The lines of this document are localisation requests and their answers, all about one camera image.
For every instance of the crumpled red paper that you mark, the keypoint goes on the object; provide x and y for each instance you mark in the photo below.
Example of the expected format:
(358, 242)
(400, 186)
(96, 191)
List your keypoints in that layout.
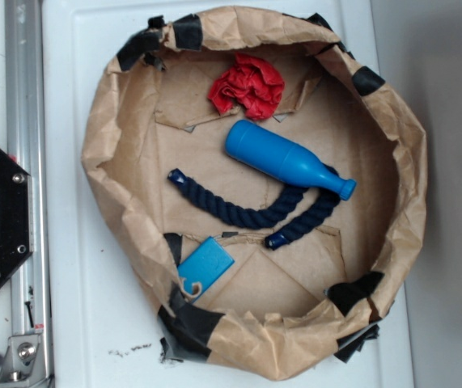
(251, 82)

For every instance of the brown paper bin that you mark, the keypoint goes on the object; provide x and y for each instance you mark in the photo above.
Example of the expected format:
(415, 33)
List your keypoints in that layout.
(274, 313)

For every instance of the blue plastic bottle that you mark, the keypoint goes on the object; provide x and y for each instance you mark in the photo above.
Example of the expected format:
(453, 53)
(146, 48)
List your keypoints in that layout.
(283, 159)

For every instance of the blue rectangular block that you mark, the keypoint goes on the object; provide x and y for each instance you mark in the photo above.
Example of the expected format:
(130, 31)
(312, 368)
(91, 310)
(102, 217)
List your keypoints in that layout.
(203, 267)

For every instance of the white tray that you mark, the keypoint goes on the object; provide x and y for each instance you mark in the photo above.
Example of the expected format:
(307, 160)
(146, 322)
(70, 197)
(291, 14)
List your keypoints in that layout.
(104, 331)

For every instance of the aluminium extrusion rail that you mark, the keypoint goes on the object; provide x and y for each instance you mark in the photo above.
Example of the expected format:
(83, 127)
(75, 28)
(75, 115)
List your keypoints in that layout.
(25, 113)

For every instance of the metal corner bracket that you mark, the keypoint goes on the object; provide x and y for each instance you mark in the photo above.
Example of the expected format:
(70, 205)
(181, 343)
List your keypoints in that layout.
(24, 362)

